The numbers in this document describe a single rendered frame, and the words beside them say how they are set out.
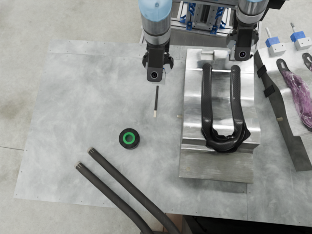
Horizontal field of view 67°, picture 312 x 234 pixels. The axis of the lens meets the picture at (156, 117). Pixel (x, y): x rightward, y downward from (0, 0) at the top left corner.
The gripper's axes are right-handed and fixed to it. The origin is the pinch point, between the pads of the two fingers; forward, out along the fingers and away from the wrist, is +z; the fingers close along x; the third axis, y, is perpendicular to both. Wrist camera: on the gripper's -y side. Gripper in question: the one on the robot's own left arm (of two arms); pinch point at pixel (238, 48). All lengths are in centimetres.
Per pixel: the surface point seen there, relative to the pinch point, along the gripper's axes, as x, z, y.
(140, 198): 31, -7, -56
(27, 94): 152, 74, -3
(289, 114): -19.0, 6.0, -23.0
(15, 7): 183, 81, 79
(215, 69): 8.1, 3.4, -7.0
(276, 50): -15.4, 8.9, 2.8
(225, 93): 3.9, 3.3, -16.3
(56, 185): 66, -3, -56
